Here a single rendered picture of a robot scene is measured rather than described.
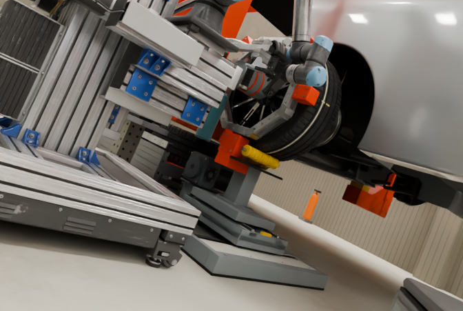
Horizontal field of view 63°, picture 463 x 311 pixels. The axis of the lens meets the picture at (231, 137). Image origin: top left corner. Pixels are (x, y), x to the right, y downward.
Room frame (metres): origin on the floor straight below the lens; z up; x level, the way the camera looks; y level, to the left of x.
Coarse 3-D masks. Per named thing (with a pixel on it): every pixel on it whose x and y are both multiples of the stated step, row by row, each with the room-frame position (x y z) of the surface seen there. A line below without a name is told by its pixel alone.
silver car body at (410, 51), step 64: (192, 0) 3.88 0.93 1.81; (256, 0) 3.79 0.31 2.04; (320, 0) 2.39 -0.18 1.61; (384, 0) 2.04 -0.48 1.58; (448, 0) 1.78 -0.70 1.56; (384, 64) 1.92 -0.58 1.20; (448, 64) 1.69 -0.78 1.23; (384, 128) 1.82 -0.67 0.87; (448, 128) 1.61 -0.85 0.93; (448, 192) 2.91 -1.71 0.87
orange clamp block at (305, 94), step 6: (294, 90) 1.74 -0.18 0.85; (300, 90) 1.72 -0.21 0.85; (306, 90) 1.69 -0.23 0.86; (312, 90) 1.69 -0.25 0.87; (294, 96) 1.73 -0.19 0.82; (300, 96) 1.71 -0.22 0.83; (306, 96) 1.68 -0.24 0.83; (312, 96) 1.70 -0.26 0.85; (300, 102) 1.76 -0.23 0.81; (306, 102) 1.72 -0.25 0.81; (312, 102) 1.71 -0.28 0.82
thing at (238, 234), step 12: (192, 204) 2.04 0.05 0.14; (204, 204) 2.06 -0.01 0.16; (204, 216) 1.95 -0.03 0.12; (216, 216) 1.89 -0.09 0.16; (216, 228) 1.86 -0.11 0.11; (228, 228) 1.81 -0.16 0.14; (240, 228) 1.75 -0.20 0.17; (252, 228) 1.82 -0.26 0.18; (228, 240) 1.82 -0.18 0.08; (240, 240) 1.76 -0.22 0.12; (252, 240) 1.81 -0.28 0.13; (264, 240) 1.86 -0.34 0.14; (276, 240) 1.92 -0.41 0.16; (276, 252) 1.94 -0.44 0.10
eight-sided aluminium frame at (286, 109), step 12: (288, 48) 1.86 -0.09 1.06; (228, 96) 2.16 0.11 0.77; (288, 96) 1.76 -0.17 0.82; (228, 108) 2.11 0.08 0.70; (288, 108) 1.76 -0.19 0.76; (228, 120) 2.08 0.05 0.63; (264, 120) 1.83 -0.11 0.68; (276, 120) 1.79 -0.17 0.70; (240, 132) 1.92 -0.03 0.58; (252, 132) 1.85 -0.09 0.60; (264, 132) 1.86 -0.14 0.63
